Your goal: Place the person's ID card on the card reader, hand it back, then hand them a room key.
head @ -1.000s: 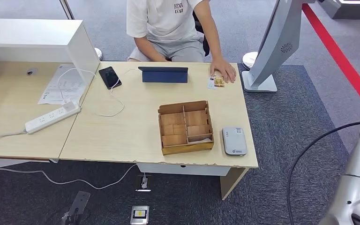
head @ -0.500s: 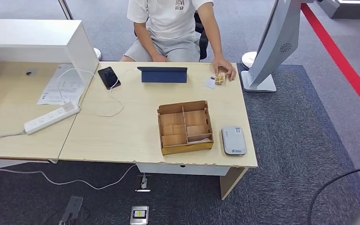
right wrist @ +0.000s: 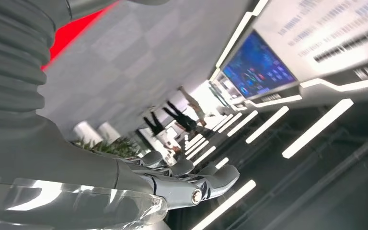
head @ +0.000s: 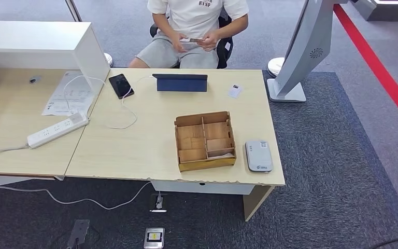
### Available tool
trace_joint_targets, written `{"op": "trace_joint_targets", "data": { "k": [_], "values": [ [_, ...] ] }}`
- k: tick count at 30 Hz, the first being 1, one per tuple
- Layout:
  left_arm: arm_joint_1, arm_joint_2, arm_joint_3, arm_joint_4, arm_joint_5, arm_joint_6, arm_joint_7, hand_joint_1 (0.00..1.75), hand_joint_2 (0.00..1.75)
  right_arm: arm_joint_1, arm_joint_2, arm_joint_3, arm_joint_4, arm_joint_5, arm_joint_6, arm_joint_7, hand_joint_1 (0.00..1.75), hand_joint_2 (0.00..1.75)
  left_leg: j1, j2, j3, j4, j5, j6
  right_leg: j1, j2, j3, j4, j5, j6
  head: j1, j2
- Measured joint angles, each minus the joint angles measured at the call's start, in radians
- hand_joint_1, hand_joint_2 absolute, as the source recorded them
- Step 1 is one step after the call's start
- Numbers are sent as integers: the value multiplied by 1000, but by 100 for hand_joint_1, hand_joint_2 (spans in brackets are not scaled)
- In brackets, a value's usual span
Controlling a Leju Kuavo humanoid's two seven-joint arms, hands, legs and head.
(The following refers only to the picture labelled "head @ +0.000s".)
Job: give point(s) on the person's right hand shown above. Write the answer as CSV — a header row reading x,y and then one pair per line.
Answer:
x,y
180,43

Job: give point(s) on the person's left hand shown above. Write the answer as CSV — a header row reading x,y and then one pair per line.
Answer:
x,y
212,41

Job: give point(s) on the white ID card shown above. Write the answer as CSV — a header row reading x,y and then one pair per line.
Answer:
x,y
235,92

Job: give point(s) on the wooden organizer box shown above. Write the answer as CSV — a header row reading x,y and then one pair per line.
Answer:
x,y
206,164

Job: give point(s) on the person's left forearm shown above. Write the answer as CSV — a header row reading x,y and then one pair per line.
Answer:
x,y
231,29

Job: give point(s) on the person's right forearm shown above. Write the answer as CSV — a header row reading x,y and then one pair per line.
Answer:
x,y
164,25

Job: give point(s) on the person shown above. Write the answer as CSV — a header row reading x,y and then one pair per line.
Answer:
x,y
195,17

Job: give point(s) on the wooden key card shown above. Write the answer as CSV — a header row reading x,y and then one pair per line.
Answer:
x,y
198,143
185,144
189,132
192,155
219,144
217,131

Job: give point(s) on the grey card reader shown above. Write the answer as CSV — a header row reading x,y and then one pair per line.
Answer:
x,y
259,156

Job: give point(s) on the black office chair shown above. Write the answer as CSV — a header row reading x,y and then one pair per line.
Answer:
x,y
221,56

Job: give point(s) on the tablet in blue case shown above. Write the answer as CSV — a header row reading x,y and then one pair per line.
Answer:
x,y
180,84

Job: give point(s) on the white round base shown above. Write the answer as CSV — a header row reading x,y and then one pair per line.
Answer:
x,y
108,59
274,65

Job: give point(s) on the black smartphone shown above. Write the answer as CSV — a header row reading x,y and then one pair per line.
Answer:
x,y
120,85

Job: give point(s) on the grey monitor on stand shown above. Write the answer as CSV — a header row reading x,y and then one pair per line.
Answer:
x,y
309,41

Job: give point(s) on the light wood desk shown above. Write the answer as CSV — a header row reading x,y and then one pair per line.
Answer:
x,y
6,120
144,147

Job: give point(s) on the grey metal pole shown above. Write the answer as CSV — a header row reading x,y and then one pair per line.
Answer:
x,y
73,10

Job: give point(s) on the white charger plug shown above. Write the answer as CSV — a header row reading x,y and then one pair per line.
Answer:
x,y
76,117

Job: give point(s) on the printed paper sheet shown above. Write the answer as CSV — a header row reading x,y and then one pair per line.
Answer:
x,y
56,103

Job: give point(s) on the white desk cabinet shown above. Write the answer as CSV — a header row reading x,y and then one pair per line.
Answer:
x,y
30,44

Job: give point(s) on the white power strip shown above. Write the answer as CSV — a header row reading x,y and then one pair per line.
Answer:
x,y
53,132

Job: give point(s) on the open black floor socket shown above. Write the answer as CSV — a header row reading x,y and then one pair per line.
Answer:
x,y
152,202

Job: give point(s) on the red floor tape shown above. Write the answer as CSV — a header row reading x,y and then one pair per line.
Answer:
x,y
374,63

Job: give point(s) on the dark grey floor mat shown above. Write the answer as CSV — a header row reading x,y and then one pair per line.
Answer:
x,y
339,154

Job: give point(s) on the grey platform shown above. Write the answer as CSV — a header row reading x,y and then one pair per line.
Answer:
x,y
384,10

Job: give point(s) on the silver floor socket with label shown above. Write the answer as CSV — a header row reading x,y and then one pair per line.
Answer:
x,y
154,238

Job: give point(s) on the dark left wrist camera bracket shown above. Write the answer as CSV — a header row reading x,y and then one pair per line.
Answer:
x,y
79,232

